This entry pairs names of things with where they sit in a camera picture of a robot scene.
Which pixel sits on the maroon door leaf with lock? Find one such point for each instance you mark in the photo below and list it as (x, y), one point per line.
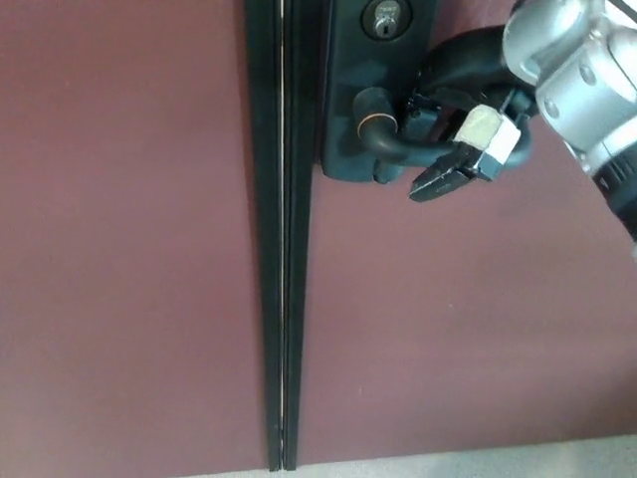
(448, 323)

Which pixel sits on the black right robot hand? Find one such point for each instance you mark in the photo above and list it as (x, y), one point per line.
(463, 60)

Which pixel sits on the black door lock plate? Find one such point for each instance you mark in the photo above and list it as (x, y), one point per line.
(343, 65)

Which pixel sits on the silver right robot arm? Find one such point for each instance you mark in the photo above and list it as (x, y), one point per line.
(577, 74)

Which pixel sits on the silver key cylinder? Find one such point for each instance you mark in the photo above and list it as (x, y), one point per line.
(384, 20)

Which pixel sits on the plain maroon door leaf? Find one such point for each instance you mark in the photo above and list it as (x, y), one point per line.
(124, 224)

